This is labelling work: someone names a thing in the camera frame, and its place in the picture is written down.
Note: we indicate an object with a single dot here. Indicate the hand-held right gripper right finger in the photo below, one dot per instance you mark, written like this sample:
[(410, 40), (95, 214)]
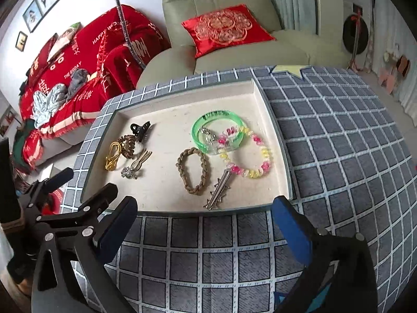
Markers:
[(291, 231)]

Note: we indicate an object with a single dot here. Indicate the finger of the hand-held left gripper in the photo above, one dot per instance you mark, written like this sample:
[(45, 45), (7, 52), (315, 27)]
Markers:
[(97, 195), (58, 176)]

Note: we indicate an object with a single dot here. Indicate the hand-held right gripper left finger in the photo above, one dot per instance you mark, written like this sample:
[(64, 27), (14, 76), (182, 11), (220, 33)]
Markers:
[(117, 228)]

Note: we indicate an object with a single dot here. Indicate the silver rhinestone hair clip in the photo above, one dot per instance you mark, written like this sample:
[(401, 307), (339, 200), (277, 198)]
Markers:
[(128, 172)]

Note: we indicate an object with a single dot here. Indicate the white tray with green rim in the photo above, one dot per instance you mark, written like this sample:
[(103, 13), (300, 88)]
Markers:
[(169, 176)]

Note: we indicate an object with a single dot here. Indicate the silver star hair clip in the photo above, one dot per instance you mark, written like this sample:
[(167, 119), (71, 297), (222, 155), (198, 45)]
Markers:
[(218, 189)]

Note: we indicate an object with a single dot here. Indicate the grey sofa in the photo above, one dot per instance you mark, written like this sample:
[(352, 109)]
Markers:
[(70, 140)]

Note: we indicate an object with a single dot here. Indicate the dark green cloth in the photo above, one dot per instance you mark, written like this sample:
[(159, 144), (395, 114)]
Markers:
[(21, 140)]

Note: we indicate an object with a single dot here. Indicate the blue star sticker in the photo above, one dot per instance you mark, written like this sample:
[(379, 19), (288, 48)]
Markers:
[(312, 295)]

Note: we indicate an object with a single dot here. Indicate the light blue cloth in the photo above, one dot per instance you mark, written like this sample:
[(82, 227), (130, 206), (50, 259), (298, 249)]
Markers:
[(45, 107)]

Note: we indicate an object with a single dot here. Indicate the black hair claw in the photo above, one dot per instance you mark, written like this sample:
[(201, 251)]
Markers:
[(140, 130)]

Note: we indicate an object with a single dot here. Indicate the grey checkered tablecloth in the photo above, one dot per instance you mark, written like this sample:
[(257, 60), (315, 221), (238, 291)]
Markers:
[(342, 153)]

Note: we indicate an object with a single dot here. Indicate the grey cloth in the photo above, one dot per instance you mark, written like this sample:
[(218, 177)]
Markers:
[(77, 83)]

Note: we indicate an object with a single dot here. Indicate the white printed pillow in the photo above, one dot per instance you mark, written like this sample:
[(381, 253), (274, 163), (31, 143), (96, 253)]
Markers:
[(63, 39)]

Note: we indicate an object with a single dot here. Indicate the red satin pillow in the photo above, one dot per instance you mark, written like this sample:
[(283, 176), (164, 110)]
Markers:
[(110, 49)]

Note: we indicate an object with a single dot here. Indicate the red printed blanket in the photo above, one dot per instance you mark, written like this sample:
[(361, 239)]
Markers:
[(130, 58)]

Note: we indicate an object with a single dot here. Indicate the green translucent bangle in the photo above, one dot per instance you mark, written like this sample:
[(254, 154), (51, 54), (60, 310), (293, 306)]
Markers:
[(215, 114)]

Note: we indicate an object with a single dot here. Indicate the yellow green star sticker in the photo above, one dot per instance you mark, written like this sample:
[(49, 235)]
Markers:
[(288, 70)]

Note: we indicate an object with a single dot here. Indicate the small pink wooden ornaments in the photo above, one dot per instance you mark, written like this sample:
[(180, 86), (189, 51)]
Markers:
[(391, 71)]

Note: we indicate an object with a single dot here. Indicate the red embroidered cushion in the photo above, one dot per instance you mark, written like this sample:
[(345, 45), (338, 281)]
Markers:
[(221, 26)]

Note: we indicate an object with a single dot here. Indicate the black round decoration red ribbon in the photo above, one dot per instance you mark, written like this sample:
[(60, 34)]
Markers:
[(350, 29)]

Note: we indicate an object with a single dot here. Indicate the light blue curtain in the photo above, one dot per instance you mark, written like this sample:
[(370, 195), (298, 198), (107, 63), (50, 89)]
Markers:
[(293, 0)]

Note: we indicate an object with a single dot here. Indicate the small red picture frame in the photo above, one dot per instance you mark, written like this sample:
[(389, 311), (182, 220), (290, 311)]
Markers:
[(8, 119)]

